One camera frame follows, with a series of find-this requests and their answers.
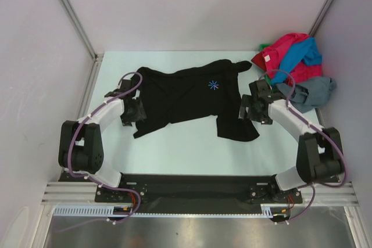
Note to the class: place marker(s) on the blue t shirt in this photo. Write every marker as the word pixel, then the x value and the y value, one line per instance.
pixel 298 56

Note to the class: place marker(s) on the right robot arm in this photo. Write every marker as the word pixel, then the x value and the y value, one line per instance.
pixel 319 153

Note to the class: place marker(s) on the right aluminium corner post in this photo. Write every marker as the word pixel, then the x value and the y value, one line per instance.
pixel 328 2

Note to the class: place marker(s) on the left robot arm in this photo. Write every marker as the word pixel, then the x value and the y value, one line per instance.
pixel 81 149

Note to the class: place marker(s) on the grey t shirt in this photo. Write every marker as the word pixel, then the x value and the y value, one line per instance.
pixel 313 93

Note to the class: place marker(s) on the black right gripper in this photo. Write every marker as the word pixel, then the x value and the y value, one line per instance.
pixel 247 100

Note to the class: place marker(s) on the white slotted cable duct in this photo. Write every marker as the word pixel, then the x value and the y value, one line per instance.
pixel 117 212

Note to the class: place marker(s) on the aluminium frame rail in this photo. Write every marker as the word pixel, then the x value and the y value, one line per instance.
pixel 59 193

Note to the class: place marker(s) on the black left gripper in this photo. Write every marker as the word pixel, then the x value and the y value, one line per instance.
pixel 139 115

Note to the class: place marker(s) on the pink t shirt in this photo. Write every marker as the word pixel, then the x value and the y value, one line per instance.
pixel 263 57

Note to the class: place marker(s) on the green plastic bin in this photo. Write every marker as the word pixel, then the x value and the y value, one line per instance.
pixel 263 47

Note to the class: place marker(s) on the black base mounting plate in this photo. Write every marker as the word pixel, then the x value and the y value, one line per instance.
pixel 198 194

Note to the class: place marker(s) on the left aluminium corner post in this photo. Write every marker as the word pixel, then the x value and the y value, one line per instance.
pixel 77 25

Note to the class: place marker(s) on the black t shirt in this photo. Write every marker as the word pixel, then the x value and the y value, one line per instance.
pixel 193 93

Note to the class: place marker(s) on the aluminium corner post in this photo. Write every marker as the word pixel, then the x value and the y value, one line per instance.
pixel 328 2
pixel 77 25

